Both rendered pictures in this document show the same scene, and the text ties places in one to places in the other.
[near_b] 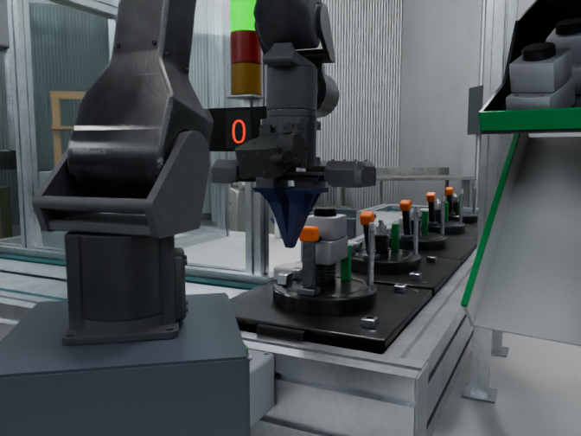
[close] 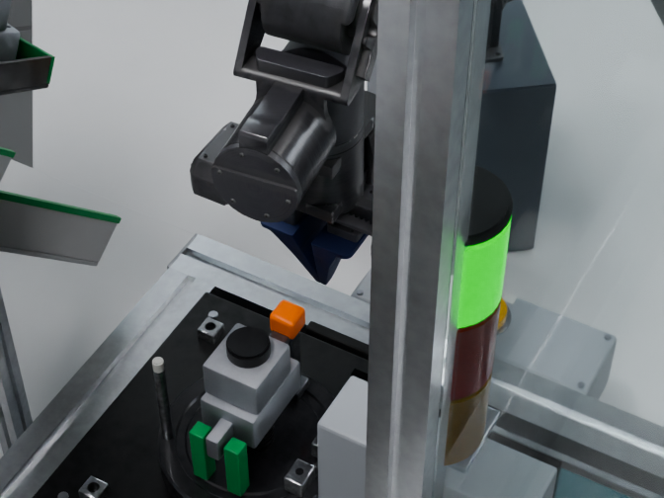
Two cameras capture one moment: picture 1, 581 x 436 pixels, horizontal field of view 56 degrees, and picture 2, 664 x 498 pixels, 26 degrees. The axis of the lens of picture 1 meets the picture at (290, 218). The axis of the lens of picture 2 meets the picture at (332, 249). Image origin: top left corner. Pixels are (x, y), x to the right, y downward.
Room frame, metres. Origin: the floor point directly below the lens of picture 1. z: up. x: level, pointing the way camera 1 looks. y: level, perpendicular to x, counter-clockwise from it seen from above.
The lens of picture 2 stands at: (1.35, 0.04, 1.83)
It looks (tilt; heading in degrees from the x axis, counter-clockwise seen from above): 46 degrees down; 183
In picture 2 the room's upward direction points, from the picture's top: straight up
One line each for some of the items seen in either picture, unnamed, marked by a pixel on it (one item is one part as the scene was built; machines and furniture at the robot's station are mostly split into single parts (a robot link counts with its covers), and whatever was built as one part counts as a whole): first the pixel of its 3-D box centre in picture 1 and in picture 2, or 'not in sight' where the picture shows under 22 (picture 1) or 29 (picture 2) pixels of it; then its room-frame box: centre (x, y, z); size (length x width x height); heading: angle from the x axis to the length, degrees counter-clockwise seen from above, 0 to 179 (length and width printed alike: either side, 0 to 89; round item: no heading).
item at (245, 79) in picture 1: (245, 80); not in sight; (0.91, 0.07, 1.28); 0.05 x 0.05 x 0.05
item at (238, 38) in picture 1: (245, 48); not in sight; (0.91, 0.07, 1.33); 0.05 x 0.05 x 0.05
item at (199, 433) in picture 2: (346, 262); (203, 451); (0.75, -0.08, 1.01); 0.01 x 0.01 x 0.05; 64
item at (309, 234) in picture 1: (311, 255); (283, 353); (0.68, -0.03, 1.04); 0.04 x 0.02 x 0.08; 154
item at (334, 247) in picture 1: (328, 233); (242, 384); (0.73, -0.05, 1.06); 0.08 x 0.04 x 0.07; 154
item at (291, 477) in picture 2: (297, 272); (299, 477); (0.76, -0.01, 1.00); 0.02 x 0.01 x 0.02; 154
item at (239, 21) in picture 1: (245, 16); not in sight; (0.91, 0.07, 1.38); 0.05 x 0.05 x 0.05
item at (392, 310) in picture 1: (324, 306); (255, 460); (0.72, -0.05, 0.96); 0.24 x 0.24 x 0.02; 64
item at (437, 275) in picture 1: (380, 241); not in sight; (0.95, -0.16, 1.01); 0.24 x 0.24 x 0.13; 64
